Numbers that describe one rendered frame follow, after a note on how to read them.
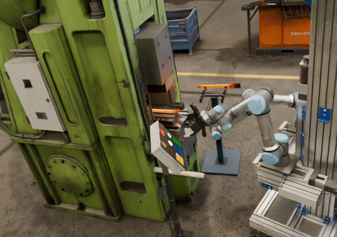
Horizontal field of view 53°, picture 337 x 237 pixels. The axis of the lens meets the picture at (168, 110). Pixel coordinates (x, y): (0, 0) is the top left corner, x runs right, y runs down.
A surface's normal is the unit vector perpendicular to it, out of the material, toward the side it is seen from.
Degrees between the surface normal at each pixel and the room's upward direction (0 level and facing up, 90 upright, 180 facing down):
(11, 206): 0
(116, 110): 89
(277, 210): 0
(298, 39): 90
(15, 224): 0
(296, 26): 90
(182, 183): 90
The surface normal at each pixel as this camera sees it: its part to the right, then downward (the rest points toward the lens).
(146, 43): -0.35, 0.54
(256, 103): -0.64, 0.38
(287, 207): -0.17, -0.84
